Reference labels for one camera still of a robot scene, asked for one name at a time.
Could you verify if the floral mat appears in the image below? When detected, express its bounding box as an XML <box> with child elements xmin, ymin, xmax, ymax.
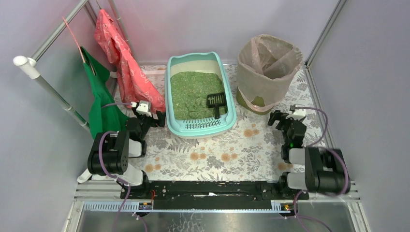
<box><xmin>130</xmin><ymin>65</ymin><xmax>322</xmax><ymax>181</ymax></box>

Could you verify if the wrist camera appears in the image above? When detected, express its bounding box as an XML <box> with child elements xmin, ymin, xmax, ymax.
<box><xmin>136</xmin><ymin>101</ymin><xmax>152</xmax><ymax>117</ymax></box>
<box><xmin>288</xmin><ymin>105</ymin><xmax>307</xmax><ymax>122</ymax></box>

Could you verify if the black litter scoop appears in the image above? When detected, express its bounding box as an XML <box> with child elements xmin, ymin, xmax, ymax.
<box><xmin>206</xmin><ymin>92</ymin><xmax>227</xmax><ymax>119</ymax></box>

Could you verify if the pink hanger rod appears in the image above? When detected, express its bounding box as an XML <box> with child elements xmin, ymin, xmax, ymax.
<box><xmin>62</xmin><ymin>17</ymin><xmax>96</xmax><ymax>74</ymax></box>

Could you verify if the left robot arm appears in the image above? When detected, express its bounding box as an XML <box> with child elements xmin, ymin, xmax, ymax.
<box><xmin>83</xmin><ymin>111</ymin><xmax>166</xmax><ymax>187</ymax></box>

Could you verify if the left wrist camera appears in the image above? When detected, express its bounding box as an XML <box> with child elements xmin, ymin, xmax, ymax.
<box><xmin>136</xmin><ymin>101</ymin><xmax>152</xmax><ymax>117</ymax></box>

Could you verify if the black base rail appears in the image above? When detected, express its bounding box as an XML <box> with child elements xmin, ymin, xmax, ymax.
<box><xmin>120</xmin><ymin>181</ymin><xmax>298</xmax><ymax>210</ymax></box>

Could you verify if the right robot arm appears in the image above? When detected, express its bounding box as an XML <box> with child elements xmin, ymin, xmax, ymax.
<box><xmin>268</xmin><ymin>110</ymin><xmax>351</xmax><ymax>195</ymax></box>

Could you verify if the white capped metal pole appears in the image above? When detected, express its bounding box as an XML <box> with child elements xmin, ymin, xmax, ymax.
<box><xmin>13</xmin><ymin>56</ymin><xmax>90</xmax><ymax>132</ymax></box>

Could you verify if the pink patterned cloth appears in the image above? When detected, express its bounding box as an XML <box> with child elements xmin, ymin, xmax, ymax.
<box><xmin>94</xmin><ymin>9</ymin><xmax>166</xmax><ymax>113</ymax></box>

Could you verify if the bin with plastic liner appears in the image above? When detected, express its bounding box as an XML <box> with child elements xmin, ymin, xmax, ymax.
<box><xmin>236</xmin><ymin>34</ymin><xmax>304</xmax><ymax>115</ymax></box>

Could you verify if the teal litter box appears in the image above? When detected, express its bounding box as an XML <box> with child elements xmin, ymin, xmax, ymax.
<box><xmin>164</xmin><ymin>52</ymin><xmax>236</xmax><ymax>139</ymax></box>

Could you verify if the green cat litter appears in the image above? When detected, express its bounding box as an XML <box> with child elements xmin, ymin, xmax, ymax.
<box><xmin>170</xmin><ymin>72</ymin><xmax>224</xmax><ymax>120</ymax></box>

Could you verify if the green cloth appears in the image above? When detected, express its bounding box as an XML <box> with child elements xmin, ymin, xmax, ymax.
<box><xmin>81</xmin><ymin>47</ymin><xmax>129</xmax><ymax>138</ymax></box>

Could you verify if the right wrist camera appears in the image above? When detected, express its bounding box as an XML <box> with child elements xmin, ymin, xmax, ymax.
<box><xmin>288</xmin><ymin>105</ymin><xmax>307</xmax><ymax>122</ymax></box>

